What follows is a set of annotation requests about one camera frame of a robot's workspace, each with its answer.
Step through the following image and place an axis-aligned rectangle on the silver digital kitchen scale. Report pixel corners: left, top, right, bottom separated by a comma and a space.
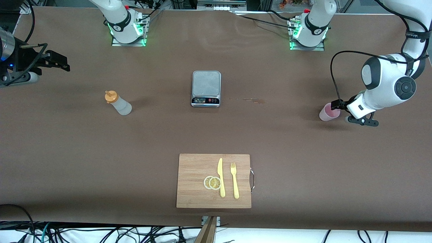
191, 70, 222, 108

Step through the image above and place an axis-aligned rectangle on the black floor cable loop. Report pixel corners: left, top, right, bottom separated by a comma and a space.
0, 204, 36, 243

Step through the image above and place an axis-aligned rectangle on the grey power strip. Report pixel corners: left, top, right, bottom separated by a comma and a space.
197, 0, 247, 11

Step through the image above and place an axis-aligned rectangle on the teal floor cable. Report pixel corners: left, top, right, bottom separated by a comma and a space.
30, 222, 51, 243

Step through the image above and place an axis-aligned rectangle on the aluminium frame profile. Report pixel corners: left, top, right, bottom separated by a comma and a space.
20, 0, 34, 15

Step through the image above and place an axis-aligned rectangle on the yellow plastic fork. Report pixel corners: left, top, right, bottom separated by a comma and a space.
230, 162, 240, 199

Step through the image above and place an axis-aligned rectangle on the yellow plastic knife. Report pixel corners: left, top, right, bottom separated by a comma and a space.
217, 158, 226, 198

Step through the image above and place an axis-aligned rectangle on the clear orange-capped sauce bottle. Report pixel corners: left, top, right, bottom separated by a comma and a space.
105, 90, 132, 116

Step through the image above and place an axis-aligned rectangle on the wooden strut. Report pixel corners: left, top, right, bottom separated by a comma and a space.
194, 216, 218, 243

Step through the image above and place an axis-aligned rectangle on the brown table cover sheet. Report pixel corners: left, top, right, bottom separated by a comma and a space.
0, 6, 432, 233

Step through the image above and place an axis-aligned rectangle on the grey metal arm base plate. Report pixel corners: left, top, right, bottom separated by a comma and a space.
111, 32, 147, 47
290, 37, 325, 51

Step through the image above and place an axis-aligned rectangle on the black cable on table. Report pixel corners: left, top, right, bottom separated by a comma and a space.
229, 10, 297, 29

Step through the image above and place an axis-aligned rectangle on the wooden board with metal handle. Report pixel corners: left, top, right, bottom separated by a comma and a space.
176, 154, 255, 209

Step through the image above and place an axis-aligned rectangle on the pink plastic cup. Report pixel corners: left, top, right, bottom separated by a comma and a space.
319, 103, 341, 122

